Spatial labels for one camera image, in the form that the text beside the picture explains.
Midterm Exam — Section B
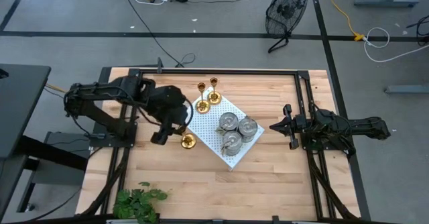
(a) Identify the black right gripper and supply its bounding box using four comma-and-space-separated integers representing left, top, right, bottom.
269, 104, 322, 150

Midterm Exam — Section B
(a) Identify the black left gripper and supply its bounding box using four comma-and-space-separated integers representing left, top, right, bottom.
150, 85, 188, 146

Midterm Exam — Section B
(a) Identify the gold candlestick holder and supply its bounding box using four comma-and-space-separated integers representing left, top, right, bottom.
205, 76, 223, 106
176, 125, 198, 150
194, 82, 212, 115

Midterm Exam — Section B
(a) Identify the silver scented candle tin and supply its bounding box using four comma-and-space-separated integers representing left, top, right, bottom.
219, 131, 243, 158
237, 115, 259, 144
216, 111, 240, 136

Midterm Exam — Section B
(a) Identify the white perforated metal shelf riser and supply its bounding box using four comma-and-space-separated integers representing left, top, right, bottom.
176, 87, 265, 172

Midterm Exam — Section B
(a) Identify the green artificial plant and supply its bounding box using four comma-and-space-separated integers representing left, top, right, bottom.
112, 181, 169, 224

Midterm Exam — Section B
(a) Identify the black floor fan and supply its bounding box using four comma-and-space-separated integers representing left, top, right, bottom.
264, 0, 309, 54

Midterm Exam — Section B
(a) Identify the black desk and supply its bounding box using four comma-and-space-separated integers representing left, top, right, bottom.
0, 62, 88, 224

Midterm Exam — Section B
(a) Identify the black aluminium rig frame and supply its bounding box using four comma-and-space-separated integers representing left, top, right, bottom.
80, 56, 373, 224

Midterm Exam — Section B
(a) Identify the long black floor cable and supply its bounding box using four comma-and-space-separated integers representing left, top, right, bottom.
119, 0, 197, 68

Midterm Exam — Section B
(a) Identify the yellow extension cable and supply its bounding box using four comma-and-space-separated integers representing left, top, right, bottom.
328, 0, 366, 42

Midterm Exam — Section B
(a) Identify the white floor cable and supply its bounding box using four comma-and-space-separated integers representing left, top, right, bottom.
363, 27, 429, 64

